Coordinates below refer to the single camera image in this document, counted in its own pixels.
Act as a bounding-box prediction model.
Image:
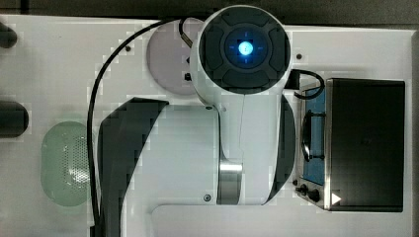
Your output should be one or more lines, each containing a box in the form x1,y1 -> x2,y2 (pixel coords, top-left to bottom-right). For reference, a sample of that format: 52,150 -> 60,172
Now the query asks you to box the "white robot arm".
97,6 -> 294,237

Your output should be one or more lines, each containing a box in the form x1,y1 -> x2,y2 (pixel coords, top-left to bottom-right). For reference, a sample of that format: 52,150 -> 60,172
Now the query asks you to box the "black cylinder at table edge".
0,23 -> 18,48

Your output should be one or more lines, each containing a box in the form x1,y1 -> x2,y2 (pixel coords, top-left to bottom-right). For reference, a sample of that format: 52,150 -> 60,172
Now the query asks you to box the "green oval strainer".
41,121 -> 90,206

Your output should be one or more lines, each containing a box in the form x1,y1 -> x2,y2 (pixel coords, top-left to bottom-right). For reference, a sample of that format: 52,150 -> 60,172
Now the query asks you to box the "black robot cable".
86,17 -> 186,228

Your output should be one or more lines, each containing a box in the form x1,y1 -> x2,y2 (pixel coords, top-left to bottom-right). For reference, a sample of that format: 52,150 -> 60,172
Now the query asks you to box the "grey round plate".
146,20 -> 195,96

